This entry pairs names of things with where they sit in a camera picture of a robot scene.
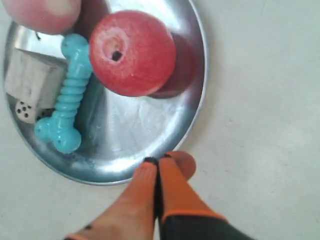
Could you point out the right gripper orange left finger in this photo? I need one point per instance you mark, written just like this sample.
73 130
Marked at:
132 215

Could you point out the grey wooden block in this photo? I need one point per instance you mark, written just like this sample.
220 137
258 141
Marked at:
34 78

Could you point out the red ball toy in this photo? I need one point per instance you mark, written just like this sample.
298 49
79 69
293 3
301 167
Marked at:
132 53

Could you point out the turquoise rubber bone toy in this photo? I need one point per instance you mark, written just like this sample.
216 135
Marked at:
59 129

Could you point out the pink ball toy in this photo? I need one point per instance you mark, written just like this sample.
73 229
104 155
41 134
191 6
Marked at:
45 16

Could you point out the small wooden die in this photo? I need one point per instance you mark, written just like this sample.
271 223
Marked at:
25 112

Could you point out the round metal plate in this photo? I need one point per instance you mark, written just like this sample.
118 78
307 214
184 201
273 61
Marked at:
118 132

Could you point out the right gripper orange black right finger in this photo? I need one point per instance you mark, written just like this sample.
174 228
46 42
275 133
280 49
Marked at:
184 215

